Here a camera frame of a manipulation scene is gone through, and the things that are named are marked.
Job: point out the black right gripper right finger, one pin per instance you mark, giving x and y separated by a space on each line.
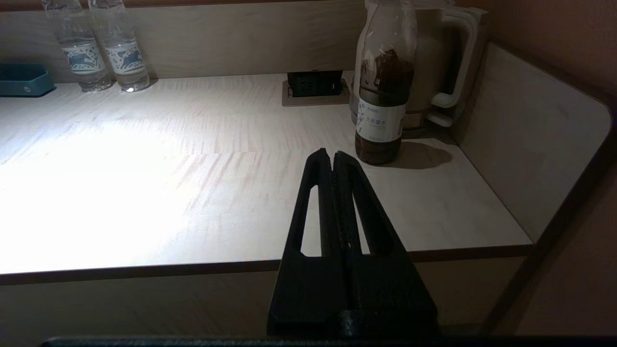
385 289

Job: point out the dark drink plastic bottle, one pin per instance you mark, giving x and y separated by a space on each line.
383 120

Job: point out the recessed table socket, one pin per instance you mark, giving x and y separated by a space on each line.
313 86

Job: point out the clear water bottle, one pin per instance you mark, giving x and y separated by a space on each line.
126 58
82 58

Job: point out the wooden side rim panel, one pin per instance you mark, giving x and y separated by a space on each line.
530 135

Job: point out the small blue rectangular tray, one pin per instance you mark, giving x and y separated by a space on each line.
24 82

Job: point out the long wooden backsplash panel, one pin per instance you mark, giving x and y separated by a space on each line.
231 38

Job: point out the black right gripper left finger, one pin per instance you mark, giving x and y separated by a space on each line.
308 289

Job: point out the white electric kettle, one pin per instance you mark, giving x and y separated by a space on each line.
434 58

